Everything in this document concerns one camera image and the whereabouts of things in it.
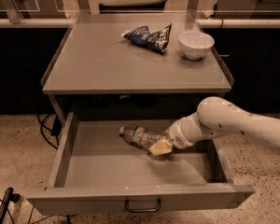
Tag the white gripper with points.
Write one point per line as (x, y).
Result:
(176, 135)

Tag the clear plastic water bottle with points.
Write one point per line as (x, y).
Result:
(138, 136)

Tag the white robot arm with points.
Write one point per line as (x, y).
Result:
(216, 117)

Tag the open grey top drawer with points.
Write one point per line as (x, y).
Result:
(95, 171)

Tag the white ceramic bowl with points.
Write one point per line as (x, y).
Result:
(195, 45)

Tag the blue crumpled chip bag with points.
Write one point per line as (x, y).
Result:
(142, 37)

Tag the dark chair back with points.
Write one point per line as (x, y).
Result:
(149, 6)

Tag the black drawer handle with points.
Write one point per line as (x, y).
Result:
(142, 207)

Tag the white horizontal rail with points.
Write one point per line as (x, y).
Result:
(226, 24)

